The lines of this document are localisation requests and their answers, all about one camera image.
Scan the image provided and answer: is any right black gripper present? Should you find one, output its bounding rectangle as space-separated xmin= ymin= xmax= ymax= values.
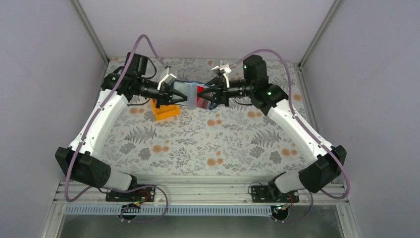
xmin=197 ymin=76 xmax=254 ymax=107

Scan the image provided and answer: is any aluminium mounting rail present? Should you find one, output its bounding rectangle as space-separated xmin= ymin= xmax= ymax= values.
xmin=53 ymin=175 xmax=349 ymax=206

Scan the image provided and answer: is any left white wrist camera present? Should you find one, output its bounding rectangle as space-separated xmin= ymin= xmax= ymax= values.
xmin=157 ymin=66 xmax=177 ymax=91

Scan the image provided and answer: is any orange plastic bin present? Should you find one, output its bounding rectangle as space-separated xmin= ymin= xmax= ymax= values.
xmin=151 ymin=99 xmax=180 ymax=120

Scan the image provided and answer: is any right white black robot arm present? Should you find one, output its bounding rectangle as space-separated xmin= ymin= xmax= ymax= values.
xmin=197 ymin=55 xmax=347 ymax=202

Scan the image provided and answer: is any blue card holder wallet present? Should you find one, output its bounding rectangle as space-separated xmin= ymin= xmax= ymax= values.
xmin=171 ymin=80 xmax=218 ymax=110

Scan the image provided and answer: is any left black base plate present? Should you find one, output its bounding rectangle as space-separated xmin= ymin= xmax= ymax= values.
xmin=105 ymin=185 xmax=156 ymax=203

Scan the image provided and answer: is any grey slotted cable duct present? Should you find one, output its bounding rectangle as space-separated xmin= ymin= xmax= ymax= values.
xmin=64 ymin=204 xmax=271 ymax=217

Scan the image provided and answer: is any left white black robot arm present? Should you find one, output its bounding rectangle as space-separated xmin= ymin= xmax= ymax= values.
xmin=55 ymin=53 xmax=187 ymax=201

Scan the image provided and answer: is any floral patterned table mat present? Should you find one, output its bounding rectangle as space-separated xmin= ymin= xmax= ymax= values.
xmin=92 ymin=57 xmax=320 ymax=177

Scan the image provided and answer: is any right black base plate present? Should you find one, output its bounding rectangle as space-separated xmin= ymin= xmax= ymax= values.
xmin=248 ymin=185 xmax=300 ymax=203

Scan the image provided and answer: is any red credit card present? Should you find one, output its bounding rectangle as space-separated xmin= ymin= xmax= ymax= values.
xmin=196 ymin=83 xmax=212 ymax=109

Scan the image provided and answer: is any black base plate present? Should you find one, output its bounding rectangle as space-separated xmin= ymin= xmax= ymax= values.
xmin=248 ymin=185 xmax=300 ymax=203
xmin=105 ymin=185 xmax=156 ymax=203

